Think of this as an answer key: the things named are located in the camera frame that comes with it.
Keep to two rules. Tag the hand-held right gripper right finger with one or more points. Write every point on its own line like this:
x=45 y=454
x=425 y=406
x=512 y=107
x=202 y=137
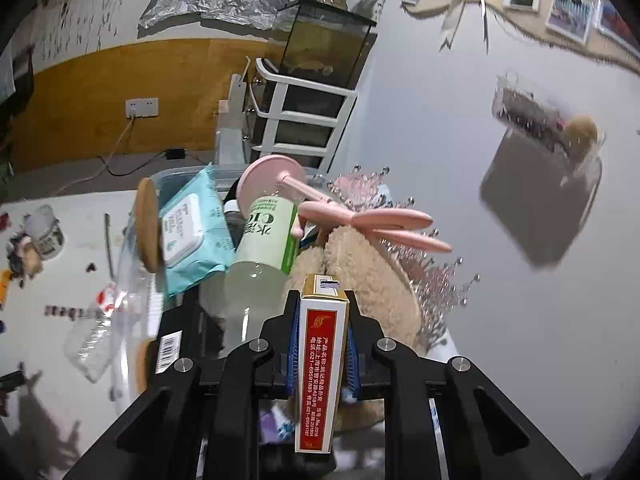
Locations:
x=353 y=365

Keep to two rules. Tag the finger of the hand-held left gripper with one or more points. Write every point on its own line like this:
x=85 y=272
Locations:
x=11 y=380

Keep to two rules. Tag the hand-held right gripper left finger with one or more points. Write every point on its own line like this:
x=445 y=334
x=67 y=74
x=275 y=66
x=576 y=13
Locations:
x=295 y=340

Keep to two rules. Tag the red and gold card box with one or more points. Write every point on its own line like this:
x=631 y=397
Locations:
x=320 y=360

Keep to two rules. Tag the clear water bottle red label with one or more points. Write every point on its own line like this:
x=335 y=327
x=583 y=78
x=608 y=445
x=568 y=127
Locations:
x=90 y=340

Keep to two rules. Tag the clear bottle green white label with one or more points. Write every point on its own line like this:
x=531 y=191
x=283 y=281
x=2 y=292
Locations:
x=265 y=240

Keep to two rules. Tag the clear toothpick jar white cap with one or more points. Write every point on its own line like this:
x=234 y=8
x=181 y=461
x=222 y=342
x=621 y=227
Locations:
x=31 y=261

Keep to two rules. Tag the clear plastic container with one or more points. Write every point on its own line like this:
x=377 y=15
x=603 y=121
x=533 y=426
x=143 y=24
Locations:
x=172 y=176

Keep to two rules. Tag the brown plush toy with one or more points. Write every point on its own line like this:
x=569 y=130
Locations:
x=360 y=280

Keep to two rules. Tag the yellow tube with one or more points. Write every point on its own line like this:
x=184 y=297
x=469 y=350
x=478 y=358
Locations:
x=5 y=285

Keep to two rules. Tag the pink crystal crown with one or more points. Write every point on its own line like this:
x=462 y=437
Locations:
x=435 y=285

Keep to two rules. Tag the clear round jar white label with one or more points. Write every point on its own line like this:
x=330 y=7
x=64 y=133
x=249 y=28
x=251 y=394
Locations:
x=47 y=237

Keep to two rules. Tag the teal wet wipes pack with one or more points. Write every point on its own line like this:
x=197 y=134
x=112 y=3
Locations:
x=195 y=230

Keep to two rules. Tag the thin metal telescopic rod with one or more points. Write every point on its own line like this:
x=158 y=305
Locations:
x=107 y=240

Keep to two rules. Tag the round wooden lid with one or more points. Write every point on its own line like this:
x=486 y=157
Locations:
x=148 y=225

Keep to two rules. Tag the black power adapter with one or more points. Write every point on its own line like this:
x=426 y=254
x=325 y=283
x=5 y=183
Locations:
x=175 y=154

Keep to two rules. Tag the white wooden stool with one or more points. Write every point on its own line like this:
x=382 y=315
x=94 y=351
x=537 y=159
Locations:
x=232 y=125

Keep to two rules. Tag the cream ribbon bow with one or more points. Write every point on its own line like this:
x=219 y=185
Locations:
x=455 y=20

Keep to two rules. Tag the white frame drawer cabinet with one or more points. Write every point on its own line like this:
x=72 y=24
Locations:
x=300 y=115

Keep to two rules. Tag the white wall socket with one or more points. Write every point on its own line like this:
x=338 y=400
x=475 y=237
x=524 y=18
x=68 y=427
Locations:
x=142 y=108

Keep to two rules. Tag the group of wall photos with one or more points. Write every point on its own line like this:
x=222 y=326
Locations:
x=570 y=17

